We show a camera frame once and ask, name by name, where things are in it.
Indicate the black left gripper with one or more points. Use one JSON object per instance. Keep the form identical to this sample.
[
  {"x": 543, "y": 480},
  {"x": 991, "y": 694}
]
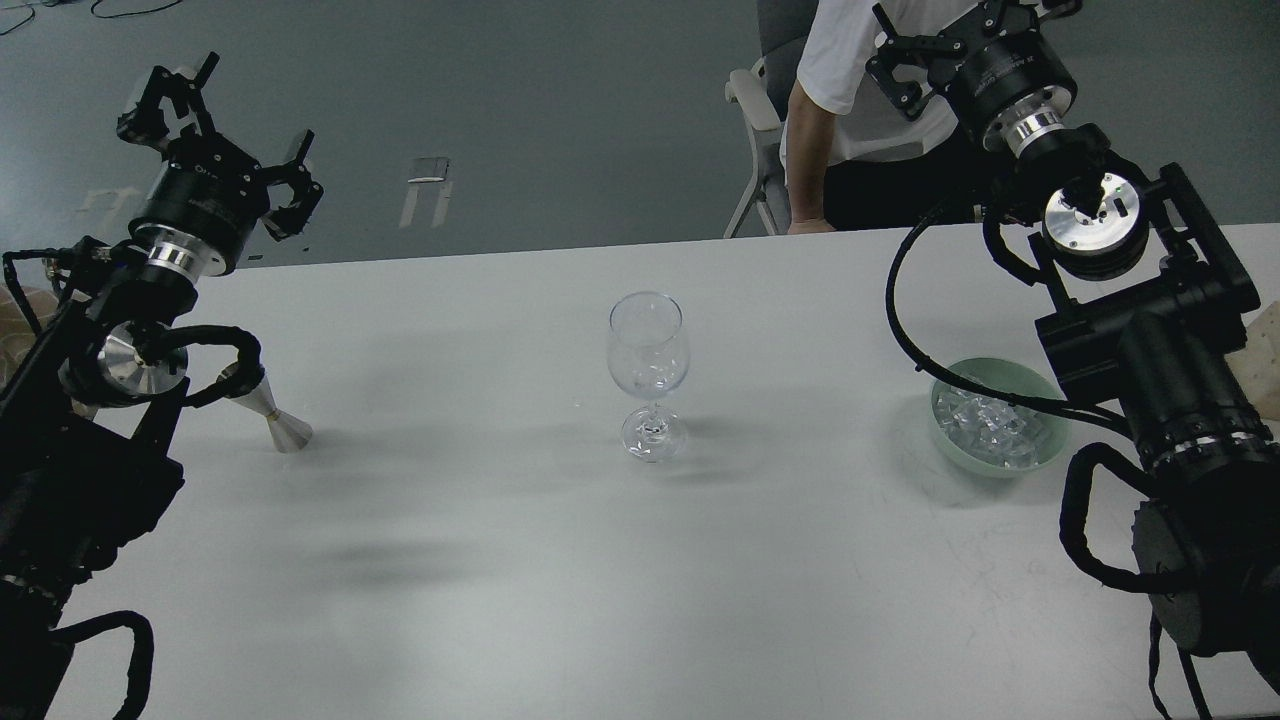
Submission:
[{"x": 209, "y": 188}]

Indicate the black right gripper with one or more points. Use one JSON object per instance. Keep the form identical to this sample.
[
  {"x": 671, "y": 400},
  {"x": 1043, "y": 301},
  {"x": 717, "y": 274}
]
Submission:
[{"x": 1005, "y": 70}]

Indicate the steel double jigger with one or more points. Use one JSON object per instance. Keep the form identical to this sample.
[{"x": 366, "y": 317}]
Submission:
[{"x": 252, "y": 390}]

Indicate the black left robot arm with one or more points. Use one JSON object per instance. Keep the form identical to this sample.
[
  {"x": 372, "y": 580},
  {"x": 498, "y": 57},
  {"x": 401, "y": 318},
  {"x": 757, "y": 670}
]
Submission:
[{"x": 90, "y": 412}]

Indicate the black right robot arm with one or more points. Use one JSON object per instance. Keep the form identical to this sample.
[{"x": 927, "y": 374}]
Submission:
[{"x": 1148, "y": 299}]

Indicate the clear wine glass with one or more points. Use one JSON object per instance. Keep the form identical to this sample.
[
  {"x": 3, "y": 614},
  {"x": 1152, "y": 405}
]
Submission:
[{"x": 649, "y": 356}]

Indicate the person in white shirt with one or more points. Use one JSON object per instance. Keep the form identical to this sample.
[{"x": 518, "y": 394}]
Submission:
[{"x": 852, "y": 163}]

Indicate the grey office chair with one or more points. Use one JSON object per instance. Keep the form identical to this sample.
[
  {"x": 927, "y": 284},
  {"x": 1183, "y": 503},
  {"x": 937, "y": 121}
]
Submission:
[{"x": 761, "y": 92}]

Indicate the green bowl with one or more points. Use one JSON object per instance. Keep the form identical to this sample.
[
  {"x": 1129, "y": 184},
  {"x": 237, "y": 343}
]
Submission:
[{"x": 1007, "y": 377}]

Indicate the beige foam block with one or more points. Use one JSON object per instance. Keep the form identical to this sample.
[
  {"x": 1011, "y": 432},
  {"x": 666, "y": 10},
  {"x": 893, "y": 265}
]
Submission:
[{"x": 1256, "y": 365}]

